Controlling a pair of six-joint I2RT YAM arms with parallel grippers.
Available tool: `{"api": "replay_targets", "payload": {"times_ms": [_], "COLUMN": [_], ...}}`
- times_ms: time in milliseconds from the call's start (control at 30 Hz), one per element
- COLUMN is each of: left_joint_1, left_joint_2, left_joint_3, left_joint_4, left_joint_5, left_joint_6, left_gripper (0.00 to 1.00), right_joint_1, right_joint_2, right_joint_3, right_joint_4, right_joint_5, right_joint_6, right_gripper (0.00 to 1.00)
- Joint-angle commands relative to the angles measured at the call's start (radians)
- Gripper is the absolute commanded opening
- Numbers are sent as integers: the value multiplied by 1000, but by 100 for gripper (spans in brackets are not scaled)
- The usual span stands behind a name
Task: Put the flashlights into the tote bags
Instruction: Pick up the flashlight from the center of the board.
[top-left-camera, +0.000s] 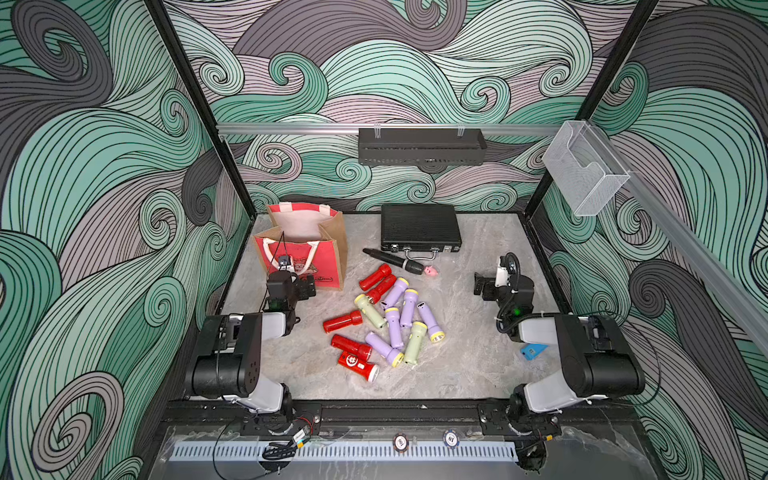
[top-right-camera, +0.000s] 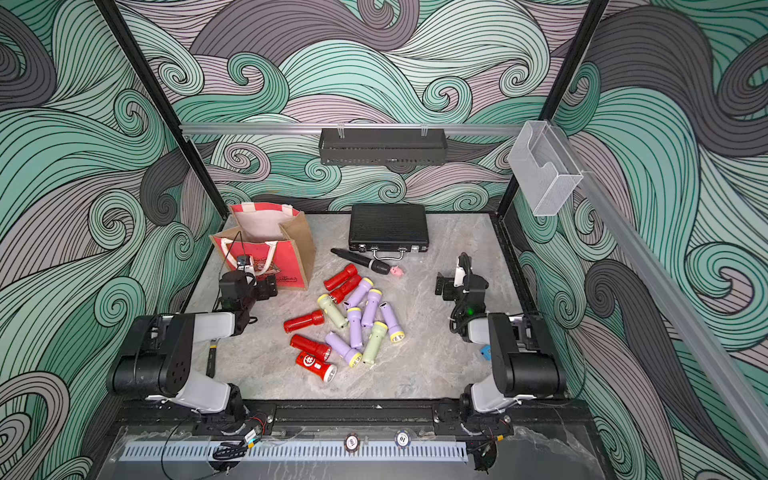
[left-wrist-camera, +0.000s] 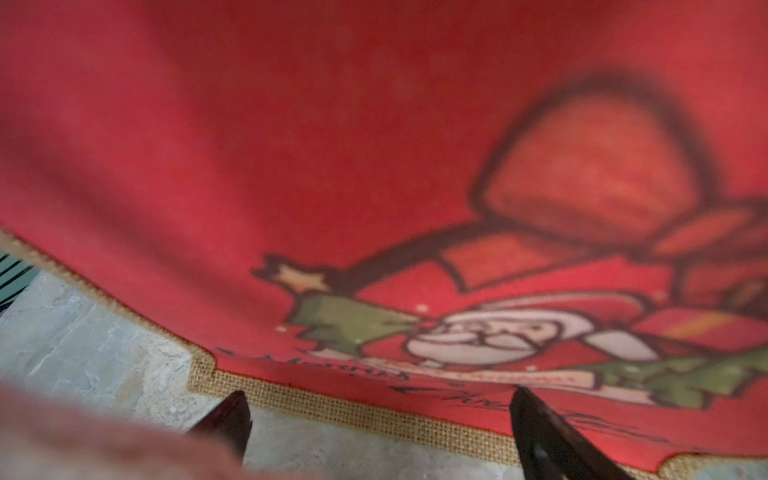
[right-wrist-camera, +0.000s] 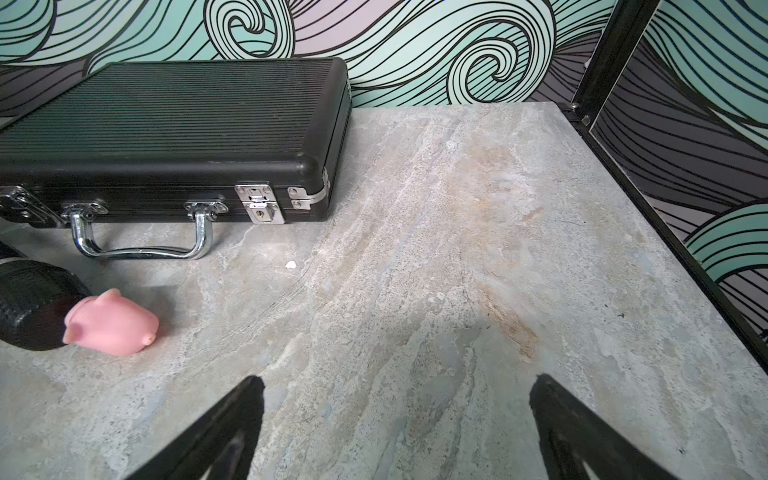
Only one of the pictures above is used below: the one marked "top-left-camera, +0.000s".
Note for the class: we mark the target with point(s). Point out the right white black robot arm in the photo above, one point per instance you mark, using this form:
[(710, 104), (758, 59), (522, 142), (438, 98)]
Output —
[(596, 361)]

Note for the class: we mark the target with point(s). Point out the green flashlight left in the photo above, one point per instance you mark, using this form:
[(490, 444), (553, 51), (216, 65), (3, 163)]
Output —
[(369, 311)]

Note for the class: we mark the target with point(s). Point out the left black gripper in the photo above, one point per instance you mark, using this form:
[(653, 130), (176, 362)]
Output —
[(300, 286)]

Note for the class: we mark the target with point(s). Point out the green flashlight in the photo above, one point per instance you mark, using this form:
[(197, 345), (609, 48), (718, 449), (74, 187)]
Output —
[(417, 334), (369, 311)]

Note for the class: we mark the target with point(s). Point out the red flashlight dark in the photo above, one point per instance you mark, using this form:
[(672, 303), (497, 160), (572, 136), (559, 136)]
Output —
[(362, 351)]

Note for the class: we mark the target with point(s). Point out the green flashlight right lower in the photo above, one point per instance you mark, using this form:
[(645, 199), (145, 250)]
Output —
[(417, 334)]

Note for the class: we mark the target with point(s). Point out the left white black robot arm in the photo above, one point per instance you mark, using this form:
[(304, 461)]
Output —
[(226, 361)]

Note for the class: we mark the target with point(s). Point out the black wall shelf tray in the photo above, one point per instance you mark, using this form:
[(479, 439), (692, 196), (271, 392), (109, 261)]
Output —
[(437, 147)]

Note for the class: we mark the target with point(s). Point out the purple flashlight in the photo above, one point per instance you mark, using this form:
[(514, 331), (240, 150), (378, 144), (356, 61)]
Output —
[(410, 301), (395, 293), (434, 330), (392, 355), (392, 316)]

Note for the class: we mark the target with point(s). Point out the red flashlight top upper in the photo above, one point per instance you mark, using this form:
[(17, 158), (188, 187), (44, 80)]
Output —
[(375, 278)]

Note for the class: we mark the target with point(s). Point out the black microphone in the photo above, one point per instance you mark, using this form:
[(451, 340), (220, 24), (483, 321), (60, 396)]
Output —
[(406, 264)]

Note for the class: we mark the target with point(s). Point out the red flashlight single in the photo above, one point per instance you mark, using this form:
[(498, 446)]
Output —
[(353, 318)]

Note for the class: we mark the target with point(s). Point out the small blue object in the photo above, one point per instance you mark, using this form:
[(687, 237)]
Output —
[(532, 351)]

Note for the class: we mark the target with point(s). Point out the clear plastic wall bin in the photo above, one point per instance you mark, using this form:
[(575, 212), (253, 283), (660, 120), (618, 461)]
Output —
[(585, 167)]

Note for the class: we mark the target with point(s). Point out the red flashlight top lower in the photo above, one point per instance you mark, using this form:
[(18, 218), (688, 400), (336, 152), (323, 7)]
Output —
[(381, 289)]

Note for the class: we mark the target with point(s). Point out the black hard case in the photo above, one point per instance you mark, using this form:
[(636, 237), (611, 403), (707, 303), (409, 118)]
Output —
[(420, 228)]

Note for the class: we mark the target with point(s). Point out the red jute tote bag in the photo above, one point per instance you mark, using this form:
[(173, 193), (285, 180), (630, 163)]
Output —
[(313, 234)]

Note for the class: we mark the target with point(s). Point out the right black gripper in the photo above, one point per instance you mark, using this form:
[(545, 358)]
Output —
[(489, 284)]

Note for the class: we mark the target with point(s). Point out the white slotted cable duct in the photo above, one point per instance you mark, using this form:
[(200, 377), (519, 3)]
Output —
[(432, 451)]

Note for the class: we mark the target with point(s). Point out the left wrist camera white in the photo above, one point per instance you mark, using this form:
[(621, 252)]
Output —
[(287, 263)]

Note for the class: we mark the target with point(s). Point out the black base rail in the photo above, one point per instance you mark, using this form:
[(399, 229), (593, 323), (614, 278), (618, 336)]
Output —
[(328, 418)]

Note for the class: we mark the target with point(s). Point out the red flashlight white rim logo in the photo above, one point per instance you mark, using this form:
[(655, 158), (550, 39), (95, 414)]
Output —
[(366, 370)]

